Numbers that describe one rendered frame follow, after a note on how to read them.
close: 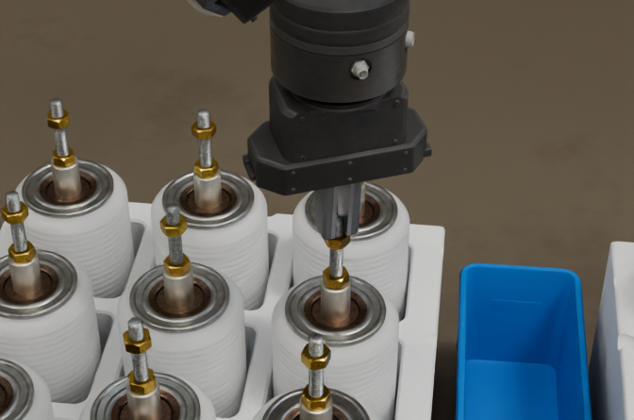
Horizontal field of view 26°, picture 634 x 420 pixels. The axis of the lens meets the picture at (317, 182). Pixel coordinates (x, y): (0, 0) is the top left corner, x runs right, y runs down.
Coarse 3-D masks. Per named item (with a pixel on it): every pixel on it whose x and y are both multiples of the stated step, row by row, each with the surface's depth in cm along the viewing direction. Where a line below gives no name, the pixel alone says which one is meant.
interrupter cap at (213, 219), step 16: (192, 176) 115; (224, 176) 115; (240, 176) 115; (176, 192) 113; (192, 192) 114; (224, 192) 114; (240, 192) 113; (192, 208) 112; (224, 208) 112; (240, 208) 112; (192, 224) 110; (208, 224) 110; (224, 224) 110
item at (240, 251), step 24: (264, 216) 112; (192, 240) 110; (216, 240) 110; (240, 240) 110; (264, 240) 114; (216, 264) 111; (240, 264) 112; (264, 264) 116; (240, 288) 113; (264, 288) 117
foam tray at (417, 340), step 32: (288, 224) 121; (0, 256) 118; (288, 256) 118; (416, 256) 118; (288, 288) 115; (416, 288) 115; (256, 320) 112; (416, 320) 112; (256, 352) 109; (416, 352) 109; (96, 384) 106; (256, 384) 106; (416, 384) 106; (64, 416) 104; (416, 416) 104
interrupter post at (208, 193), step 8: (216, 176) 111; (200, 184) 111; (208, 184) 110; (216, 184) 111; (200, 192) 111; (208, 192) 111; (216, 192) 111; (200, 200) 112; (208, 200) 111; (216, 200) 112; (208, 208) 112
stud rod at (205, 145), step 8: (200, 112) 107; (208, 112) 107; (200, 120) 107; (208, 120) 108; (200, 144) 109; (208, 144) 109; (200, 152) 109; (208, 152) 109; (200, 160) 110; (208, 160) 110
